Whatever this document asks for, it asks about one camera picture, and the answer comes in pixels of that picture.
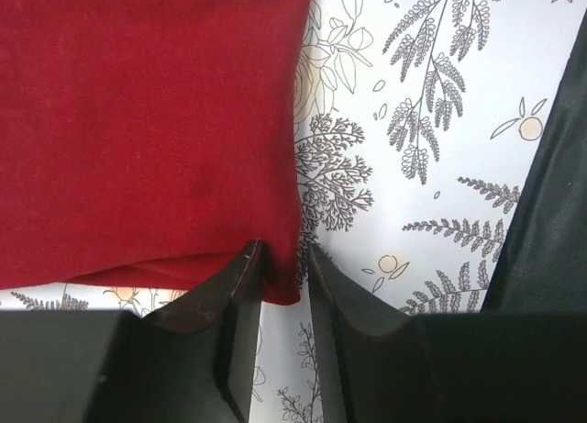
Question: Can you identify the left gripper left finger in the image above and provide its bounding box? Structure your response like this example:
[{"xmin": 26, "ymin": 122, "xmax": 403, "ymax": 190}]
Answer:
[{"xmin": 1, "ymin": 240, "xmax": 262, "ymax": 422}]

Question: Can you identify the red t shirt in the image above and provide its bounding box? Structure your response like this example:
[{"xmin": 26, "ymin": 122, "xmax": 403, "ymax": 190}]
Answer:
[{"xmin": 1, "ymin": 0, "xmax": 310, "ymax": 305}]

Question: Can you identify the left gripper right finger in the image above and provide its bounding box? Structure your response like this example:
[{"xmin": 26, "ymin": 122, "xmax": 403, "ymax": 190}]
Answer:
[{"xmin": 308, "ymin": 246, "xmax": 586, "ymax": 422}]

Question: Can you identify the floral table mat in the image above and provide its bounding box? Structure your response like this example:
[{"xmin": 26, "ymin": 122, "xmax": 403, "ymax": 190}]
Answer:
[{"xmin": 1, "ymin": 0, "xmax": 586, "ymax": 422}]

